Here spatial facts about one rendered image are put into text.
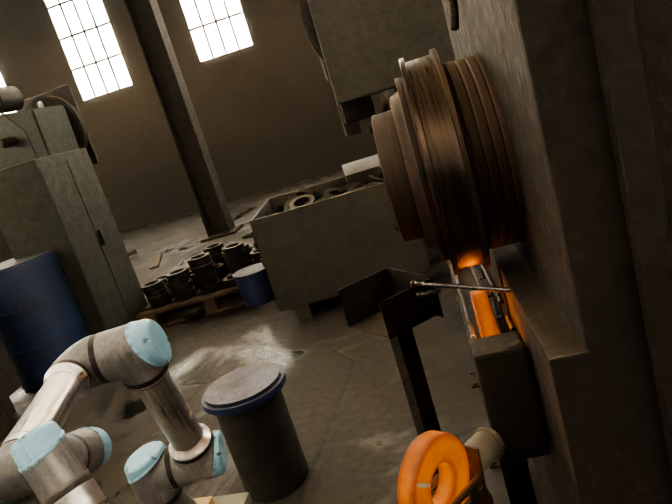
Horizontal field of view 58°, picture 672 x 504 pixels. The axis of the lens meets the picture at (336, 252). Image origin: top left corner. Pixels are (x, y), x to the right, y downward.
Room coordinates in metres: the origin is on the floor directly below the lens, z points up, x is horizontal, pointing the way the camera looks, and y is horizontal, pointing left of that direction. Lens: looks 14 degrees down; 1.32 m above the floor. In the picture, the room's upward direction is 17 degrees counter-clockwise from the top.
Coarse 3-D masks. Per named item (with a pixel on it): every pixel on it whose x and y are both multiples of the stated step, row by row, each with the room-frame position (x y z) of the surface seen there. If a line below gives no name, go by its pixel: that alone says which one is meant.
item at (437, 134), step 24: (408, 72) 1.19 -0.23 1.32; (432, 72) 1.16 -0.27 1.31; (408, 96) 1.12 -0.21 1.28; (432, 96) 1.11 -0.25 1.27; (432, 120) 1.09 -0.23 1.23; (432, 144) 1.07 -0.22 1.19; (456, 144) 1.06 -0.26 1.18; (432, 168) 1.06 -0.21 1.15; (456, 168) 1.06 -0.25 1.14; (456, 192) 1.06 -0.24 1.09; (456, 216) 1.07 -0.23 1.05; (456, 240) 1.09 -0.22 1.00; (480, 240) 1.09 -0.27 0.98; (456, 264) 1.13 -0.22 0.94
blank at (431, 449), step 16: (432, 432) 0.85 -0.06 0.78; (416, 448) 0.82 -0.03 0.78; (432, 448) 0.82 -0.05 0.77; (448, 448) 0.84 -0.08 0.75; (464, 448) 0.87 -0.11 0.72; (416, 464) 0.79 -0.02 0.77; (432, 464) 0.81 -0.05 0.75; (448, 464) 0.84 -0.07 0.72; (464, 464) 0.86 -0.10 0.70; (400, 480) 0.79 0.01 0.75; (416, 480) 0.78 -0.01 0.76; (448, 480) 0.85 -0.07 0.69; (464, 480) 0.85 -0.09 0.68; (400, 496) 0.78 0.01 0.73; (416, 496) 0.77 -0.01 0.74; (448, 496) 0.83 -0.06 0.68
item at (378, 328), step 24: (360, 288) 1.94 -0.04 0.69; (384, 288) 1.97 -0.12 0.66; (408, 288) 1.71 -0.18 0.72; (432, 288) 1.75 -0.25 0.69; (360, 312) 1.92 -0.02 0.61; (384, 312) 1.67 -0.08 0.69; (408, 312) 1.70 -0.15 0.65; (432, 312) 1.74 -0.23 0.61; (384, 336) 1.69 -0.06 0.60; (408, 336) 1.78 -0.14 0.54; (408, 360) 1.77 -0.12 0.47; (408, 384) 1.78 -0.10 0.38; (432, 408) 1.79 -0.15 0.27
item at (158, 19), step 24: (144, 0) 8.17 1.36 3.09; (144, 24) 8.19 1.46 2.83; (144, 48) 8.17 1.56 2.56; (168, 48) 8.12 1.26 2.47; (168, 72) 8.17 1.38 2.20; (168, 96) 8.19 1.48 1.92; (168, 120) 8.11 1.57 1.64; (192, 120) 8.08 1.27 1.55; (192, 144) 8.18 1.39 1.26; (192, 168) 8.20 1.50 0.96; (192, 192) 8.09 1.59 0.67; (216, 192) 8.04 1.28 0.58; (216, 216) 8.18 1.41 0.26; (0, 408) 3.33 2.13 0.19; (0, 432) 3.26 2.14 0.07
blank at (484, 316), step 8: (472, 296) 1.27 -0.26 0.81; (480, 296) 1.26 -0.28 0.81; (472, 304) 1.34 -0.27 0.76; (480, 304) 1.24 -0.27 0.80; (488, 304) 1.23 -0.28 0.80; (480, 312) 1.22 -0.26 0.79; (488, 312) 1.22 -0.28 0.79; (480, 320) 1.21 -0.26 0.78; (488, 320) 1.21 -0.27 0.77; (480, 328) 1.23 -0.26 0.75; (488, 328) 1.20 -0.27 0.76; (496, 328) 1.20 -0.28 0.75
